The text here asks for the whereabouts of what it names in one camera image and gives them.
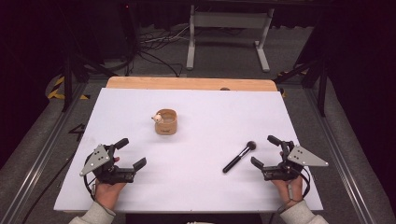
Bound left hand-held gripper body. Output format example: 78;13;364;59
79;143;137;185

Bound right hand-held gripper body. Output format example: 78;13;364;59
262;140;330;182

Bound black makeup brush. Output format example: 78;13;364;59
221;140;257;175

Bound wooden cup with animal figure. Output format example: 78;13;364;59
151;108;178;136

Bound person's left hand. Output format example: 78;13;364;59
93;181;128;211

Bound person's right hand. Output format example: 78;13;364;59
271;176;304;210

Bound yellow black floor tape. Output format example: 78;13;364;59
46;76;92;101
277;69;310;98

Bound white table cover sheet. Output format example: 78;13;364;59
53;87;324;214

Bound black tripod stand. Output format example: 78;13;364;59
274;55;329;118
60;52;120;113

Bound black equipment tower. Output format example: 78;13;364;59
120;1;140;61

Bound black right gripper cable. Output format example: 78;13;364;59
297;167;312;200

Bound grey wrist strap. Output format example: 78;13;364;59
276;182;304;215
91;182;117;217

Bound aluminium frame rail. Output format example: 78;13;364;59
303;88;376;224
0;83;89;224

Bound black floor cable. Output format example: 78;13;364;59
136;49;184;78

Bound white floor cables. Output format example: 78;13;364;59
139;25;191;45

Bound white metal table frame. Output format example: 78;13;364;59
185;4;276;73

